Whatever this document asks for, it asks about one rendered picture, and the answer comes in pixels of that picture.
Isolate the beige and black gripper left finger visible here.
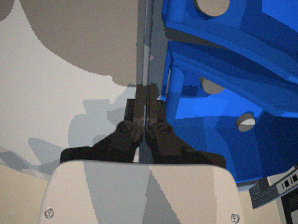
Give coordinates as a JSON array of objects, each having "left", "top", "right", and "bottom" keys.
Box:
[{"left": 60, "top": 84, "right": 145, "bottom": 163}]

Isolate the grey low shelf rack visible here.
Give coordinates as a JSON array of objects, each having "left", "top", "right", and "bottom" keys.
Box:
[{"left": 133, "top": 0, "right": 298, "bottom": 209}]

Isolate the black case with orange latches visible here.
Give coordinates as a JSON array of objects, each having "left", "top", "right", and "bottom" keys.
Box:
[{"left": 280, "top": 187, "right": 298, "bottom": 224}]

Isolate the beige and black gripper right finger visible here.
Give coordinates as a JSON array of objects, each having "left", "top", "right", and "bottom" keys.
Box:
[{"left": 145, "top": 85, "right": 226, "bottom": 168}]

